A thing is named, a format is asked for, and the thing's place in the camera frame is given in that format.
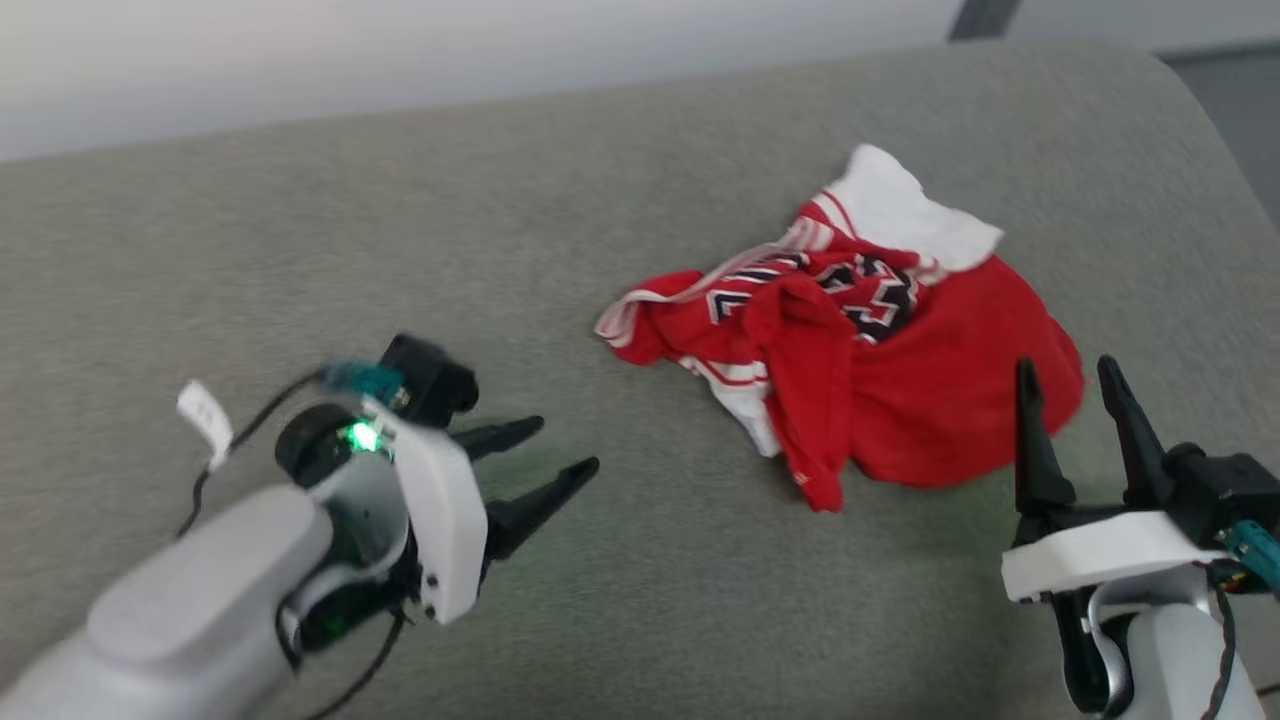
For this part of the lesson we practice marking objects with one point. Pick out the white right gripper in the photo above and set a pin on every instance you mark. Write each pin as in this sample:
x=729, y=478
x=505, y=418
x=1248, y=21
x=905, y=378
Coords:
x=1100, y=555

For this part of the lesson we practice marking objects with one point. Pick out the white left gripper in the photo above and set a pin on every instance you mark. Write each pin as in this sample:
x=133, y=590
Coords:
x=440, y=510

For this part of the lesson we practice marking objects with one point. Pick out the red and white jersey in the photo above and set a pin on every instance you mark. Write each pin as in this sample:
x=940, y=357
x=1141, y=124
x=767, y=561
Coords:
x=930, y=400

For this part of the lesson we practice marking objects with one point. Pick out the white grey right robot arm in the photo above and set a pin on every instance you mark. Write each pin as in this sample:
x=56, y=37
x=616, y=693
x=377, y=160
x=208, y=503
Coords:
x=1170, y=660

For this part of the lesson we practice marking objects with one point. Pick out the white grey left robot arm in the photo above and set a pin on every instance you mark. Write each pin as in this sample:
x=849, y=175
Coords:
x=200, y=590

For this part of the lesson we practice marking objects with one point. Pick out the grey fabric sofa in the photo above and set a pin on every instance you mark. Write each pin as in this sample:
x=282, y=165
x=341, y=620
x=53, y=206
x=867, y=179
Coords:
x=640, y=560

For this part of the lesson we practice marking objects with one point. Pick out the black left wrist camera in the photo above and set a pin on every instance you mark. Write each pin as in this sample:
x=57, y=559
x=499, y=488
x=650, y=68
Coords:
x=430, y=385

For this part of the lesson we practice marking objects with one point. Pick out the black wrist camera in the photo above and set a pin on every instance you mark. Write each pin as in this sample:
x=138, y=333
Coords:
x=430, y=385
x=1225, y=490

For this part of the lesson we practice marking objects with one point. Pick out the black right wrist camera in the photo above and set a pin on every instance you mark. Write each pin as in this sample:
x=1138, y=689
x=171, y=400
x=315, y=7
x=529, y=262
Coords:
x=1225, y=490

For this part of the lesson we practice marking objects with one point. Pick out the teal left camera connector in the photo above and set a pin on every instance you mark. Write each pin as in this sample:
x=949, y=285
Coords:
x=362, y=379

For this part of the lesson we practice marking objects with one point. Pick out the teal camera connector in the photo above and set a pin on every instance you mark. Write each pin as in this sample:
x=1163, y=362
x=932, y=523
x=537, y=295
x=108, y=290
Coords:
x=362, y=379
x=1255, y=550

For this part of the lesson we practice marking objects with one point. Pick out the teal right camera connector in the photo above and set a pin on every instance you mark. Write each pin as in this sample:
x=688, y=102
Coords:
x=1255, y=550

